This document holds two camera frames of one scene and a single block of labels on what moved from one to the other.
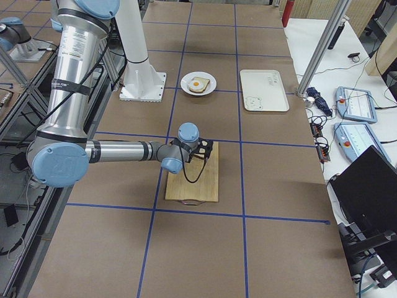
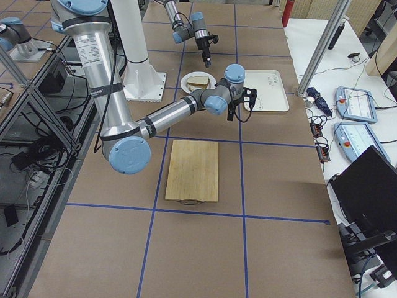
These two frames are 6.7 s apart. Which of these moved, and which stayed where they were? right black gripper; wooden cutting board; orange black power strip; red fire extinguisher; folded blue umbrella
Moved: right black gripper
Stayed: red fire extinguisher; wooden cutting board; orange black power strip; folded blue umbrella
